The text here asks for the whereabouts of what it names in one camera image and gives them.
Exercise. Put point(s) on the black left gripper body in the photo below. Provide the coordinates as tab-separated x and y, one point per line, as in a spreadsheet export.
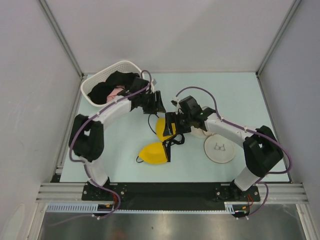
148	102

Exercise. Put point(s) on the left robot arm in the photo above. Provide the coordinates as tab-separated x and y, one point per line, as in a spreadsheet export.
87	141

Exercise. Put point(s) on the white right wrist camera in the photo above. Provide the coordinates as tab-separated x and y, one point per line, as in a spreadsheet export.
177	105

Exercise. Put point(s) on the yellow bra with black straps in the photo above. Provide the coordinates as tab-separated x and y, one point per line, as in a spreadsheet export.
160	152

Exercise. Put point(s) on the white slotted cable duct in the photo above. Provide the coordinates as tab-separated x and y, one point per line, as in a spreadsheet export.
97	208

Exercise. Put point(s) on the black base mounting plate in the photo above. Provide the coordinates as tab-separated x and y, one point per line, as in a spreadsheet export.
171	196

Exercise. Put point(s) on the black garment in basket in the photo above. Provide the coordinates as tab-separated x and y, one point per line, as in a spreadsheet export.
100	92

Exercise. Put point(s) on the white perforated plastic basket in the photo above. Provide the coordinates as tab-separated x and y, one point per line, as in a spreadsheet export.
124	66

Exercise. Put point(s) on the pink garment in basket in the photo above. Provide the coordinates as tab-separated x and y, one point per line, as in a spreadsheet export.
114	93

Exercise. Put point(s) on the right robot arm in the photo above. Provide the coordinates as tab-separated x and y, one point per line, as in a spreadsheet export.
261	150

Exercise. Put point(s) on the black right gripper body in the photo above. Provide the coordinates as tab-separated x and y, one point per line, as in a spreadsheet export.
183	123

